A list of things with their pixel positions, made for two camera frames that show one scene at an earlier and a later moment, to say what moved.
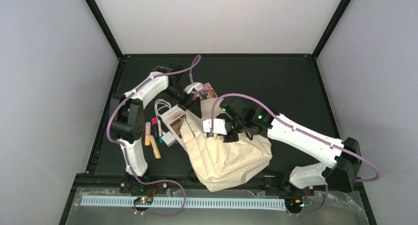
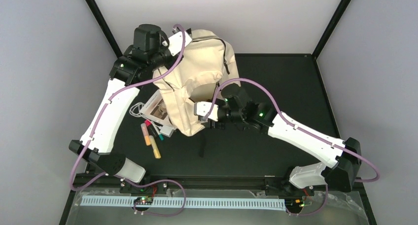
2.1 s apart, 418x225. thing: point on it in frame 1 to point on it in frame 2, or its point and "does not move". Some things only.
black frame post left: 101,19 does not move
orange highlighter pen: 147,133 does not move
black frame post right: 341,8 does not move
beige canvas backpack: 219,164 to 207,62
